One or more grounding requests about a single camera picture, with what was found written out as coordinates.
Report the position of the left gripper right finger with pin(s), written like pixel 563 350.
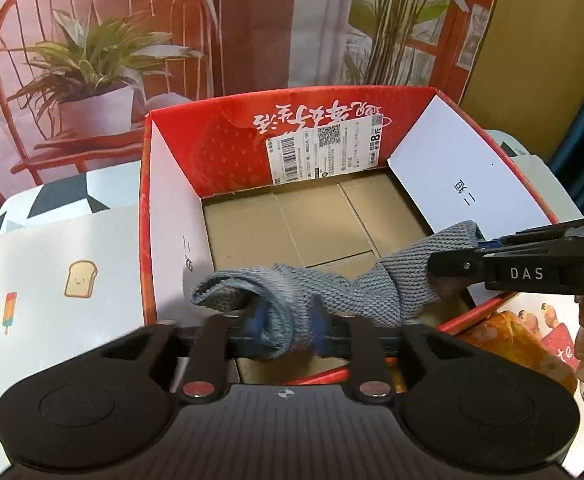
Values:
pixel 353 337

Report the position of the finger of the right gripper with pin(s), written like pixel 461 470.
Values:
pixel 496 243
pixel 463 265

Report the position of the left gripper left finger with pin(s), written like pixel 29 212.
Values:
pixel 222 338

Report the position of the grey knitted cloth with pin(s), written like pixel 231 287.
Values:
pixel 395 290

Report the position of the printed living room backdrop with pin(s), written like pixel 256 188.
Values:
pixel 77 77

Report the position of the red strawberry cardboard box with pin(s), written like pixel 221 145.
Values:
pixel 232 144

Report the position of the cartoon print table cloth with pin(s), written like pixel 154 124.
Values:
pixel 70 276

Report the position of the yellow wooden board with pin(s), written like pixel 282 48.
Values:
pixel 528 78

